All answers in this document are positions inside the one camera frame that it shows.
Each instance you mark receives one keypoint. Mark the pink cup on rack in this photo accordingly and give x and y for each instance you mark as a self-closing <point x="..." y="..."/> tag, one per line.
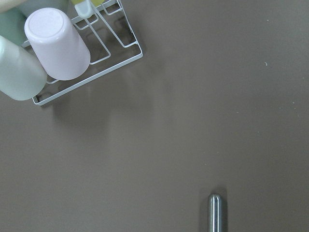
<point x="57" y="44"/>

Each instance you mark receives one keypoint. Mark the yellow cup on rack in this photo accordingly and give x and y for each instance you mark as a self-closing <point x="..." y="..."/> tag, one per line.
<point x="95" y="2"/>

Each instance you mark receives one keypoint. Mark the pale green cup on rack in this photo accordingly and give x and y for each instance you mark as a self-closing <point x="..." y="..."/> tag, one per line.
<point x="21" y="74"/>

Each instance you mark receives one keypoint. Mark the mint cup on rack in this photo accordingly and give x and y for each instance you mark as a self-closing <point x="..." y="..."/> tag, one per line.
<point x="12" y="26"/>

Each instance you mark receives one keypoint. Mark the steel muddler black tip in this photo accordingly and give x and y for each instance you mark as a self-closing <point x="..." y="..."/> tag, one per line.
<point x="215" y="213"/>

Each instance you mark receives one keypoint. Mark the white wire cup rack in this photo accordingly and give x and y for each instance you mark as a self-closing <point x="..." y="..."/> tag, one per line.
<point x="110" y="40"/>

